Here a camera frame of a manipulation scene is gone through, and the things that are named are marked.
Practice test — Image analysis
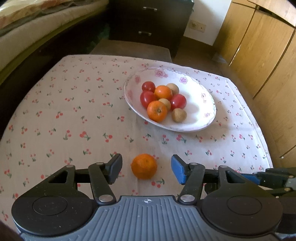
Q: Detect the bed with beige mattress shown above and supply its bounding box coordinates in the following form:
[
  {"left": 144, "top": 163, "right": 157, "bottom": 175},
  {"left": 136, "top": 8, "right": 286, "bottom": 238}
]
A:
[{"left": 1, "top": 1, "right": 108, "bottom": 70}]

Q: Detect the dark brown stool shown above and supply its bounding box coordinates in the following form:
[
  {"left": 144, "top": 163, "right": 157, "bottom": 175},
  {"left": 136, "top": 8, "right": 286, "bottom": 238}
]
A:
[{"left": 90, "top": 39, "right": 172, "bottom": 63}]

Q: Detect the wall power socket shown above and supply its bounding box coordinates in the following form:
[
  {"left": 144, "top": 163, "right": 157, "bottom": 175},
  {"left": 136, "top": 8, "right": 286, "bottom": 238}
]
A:
[{"left": 189, "top": 20, "right": 206, "bottom": 33}]

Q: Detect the cherry print tablecloth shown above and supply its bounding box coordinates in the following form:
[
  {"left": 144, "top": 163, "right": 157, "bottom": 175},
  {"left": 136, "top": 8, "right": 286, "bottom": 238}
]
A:
[{"left": 1, "top": 55, "right": 273, "bottom": 227}]

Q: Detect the dark wooden nightstand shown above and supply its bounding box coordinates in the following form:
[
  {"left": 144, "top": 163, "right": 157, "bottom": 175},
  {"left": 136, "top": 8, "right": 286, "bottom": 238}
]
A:
[{"left": 107, "top": 0, "right": 194, "bottom": 57}]

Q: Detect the large orange tangerine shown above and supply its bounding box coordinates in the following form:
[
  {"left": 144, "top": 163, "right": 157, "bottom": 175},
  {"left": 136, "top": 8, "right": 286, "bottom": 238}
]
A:
[{"left": 154, "top": 85, "right": 173, "bottom": 101}]

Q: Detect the pale longan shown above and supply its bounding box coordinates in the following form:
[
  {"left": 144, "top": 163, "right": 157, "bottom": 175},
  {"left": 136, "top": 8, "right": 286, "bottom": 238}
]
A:
[{"left": 159, "top": 98, "right": 171, "bottom": 111}]

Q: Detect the white floral ceramic plate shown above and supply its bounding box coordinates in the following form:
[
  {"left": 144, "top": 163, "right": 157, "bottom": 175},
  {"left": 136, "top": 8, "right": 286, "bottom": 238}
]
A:
[{"left": 123, "top": 68, "right": 217, "bottom": 133}]

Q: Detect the oval red tomato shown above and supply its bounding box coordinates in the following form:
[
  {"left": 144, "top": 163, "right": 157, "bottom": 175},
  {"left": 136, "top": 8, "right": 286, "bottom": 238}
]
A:
[
  {"left": 140, "top": 90, "right": 157, "bottom": 109},
  {"left": 170, "top": 94, "right": 187, "bottom": 110}
]

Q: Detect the floral quilt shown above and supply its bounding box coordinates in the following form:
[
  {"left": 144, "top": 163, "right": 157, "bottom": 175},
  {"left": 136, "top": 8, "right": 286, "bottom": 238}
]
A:
[{"left": 1, "top": 1, "right": 76, "bottom": 29}]

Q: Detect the round red tomato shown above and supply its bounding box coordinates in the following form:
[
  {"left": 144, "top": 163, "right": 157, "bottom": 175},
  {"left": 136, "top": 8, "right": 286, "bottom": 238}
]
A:
[{"left": 142, "top": 81, "right": 156, "bottom": 92}]

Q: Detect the brown longan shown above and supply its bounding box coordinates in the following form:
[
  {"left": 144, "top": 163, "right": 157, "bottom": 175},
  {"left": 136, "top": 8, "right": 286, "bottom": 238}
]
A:
[
  {"left": 166, "top": 83, "right": 179, "bottom": 95},
  {"left": 171, "top": 108, "right": 187, "bottom": 123}
]

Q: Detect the wooden wardrobe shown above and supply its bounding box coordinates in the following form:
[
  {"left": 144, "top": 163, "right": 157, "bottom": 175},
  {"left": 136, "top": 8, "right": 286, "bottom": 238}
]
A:
[{"left": 214, "top": 1, "right": 295, "bottom": 167}]

